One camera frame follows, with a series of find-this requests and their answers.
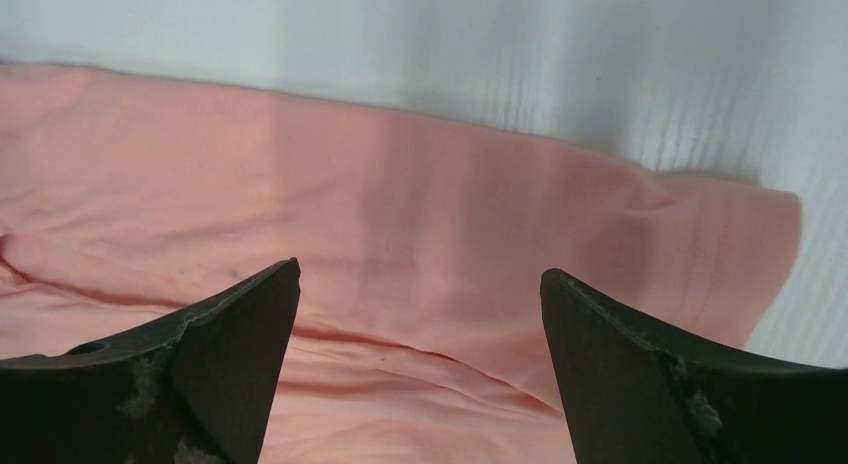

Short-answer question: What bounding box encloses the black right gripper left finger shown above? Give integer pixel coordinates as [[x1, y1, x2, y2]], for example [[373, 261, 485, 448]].
[[1, 259, 301, 463]]

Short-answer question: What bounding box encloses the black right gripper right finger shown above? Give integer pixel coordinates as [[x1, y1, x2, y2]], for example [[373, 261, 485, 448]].
[[540, 269, 847, 464]]

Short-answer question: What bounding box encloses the pink t-shirt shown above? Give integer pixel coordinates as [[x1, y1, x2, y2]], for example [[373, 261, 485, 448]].
[[1, 64, 801, 463]]

